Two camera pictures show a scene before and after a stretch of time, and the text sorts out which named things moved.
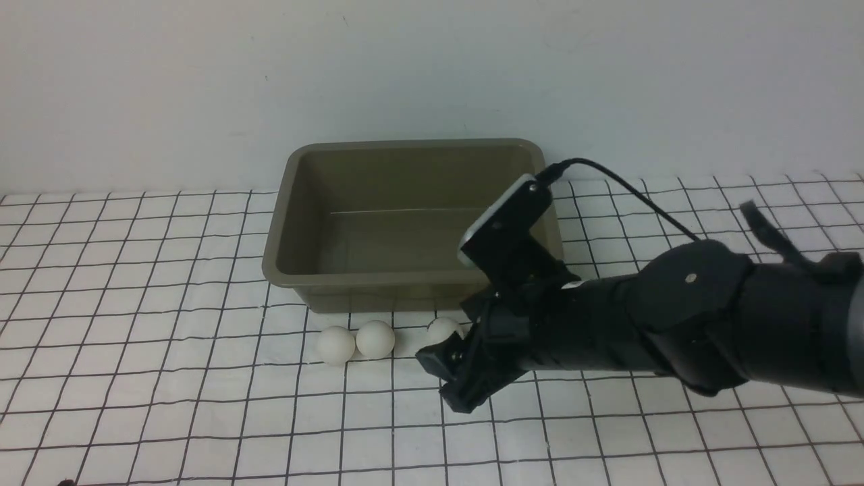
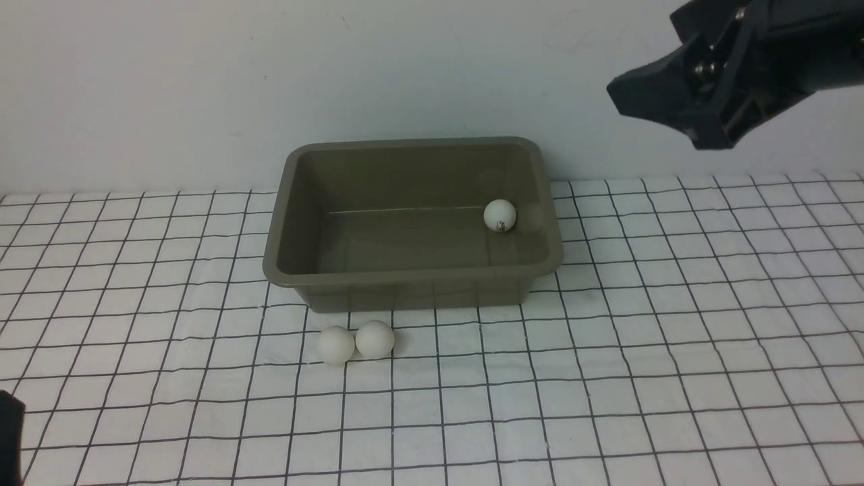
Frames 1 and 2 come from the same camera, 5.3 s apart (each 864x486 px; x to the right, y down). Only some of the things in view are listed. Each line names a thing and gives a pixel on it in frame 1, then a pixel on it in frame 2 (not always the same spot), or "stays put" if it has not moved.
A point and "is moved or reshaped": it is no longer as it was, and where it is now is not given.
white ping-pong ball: [336, 345] stays put
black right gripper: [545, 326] -> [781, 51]
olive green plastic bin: [374, 225] stays put
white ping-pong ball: [441, 328] is moved or reshaped
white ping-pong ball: [375, 339] stays put
